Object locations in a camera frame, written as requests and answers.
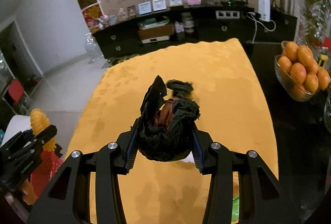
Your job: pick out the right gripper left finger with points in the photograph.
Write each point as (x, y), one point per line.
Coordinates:
(66, 198)

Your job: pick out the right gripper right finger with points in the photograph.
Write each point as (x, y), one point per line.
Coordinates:
(260, 196)

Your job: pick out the yellow foam fruit net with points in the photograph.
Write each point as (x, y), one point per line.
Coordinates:
(39, 122)

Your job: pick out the black plastic bag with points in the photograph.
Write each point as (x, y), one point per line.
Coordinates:
(165, 123)

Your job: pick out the small black crumpled trash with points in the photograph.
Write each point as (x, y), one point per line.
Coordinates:
(180, 89)

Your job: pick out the green wrapper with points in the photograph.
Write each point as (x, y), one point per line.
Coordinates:
(235, 209)

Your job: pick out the red plastic basket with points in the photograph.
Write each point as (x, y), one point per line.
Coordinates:
(42, 175)

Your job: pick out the red chair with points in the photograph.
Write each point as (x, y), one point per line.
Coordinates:
(16, 91)

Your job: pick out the yellow table cloth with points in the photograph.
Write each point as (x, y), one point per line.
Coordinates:
(210, 86)

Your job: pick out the glass bowl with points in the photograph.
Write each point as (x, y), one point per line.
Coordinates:
(298, 93)

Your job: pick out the clear water jug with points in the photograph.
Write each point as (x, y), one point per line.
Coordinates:
(92, 48)

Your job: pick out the orange fruit front left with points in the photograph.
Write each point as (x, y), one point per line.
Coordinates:
(298, 73)

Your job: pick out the orange fruit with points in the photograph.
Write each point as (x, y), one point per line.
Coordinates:
(291, 51)
(298, 73)

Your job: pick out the orange fruit top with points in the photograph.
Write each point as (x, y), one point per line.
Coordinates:
(291, 51)

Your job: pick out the red festive poster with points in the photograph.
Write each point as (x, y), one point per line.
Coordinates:
(91, 13)

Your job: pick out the black tv cabinet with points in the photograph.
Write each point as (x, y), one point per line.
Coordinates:
(193, 24)

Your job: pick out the white router box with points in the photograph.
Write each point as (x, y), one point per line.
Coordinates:
(264, 10)

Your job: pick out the picture frame blue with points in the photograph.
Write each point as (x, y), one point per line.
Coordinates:
(145, 8)

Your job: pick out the picture frame white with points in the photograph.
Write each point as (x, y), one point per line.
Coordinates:
(159, 5)

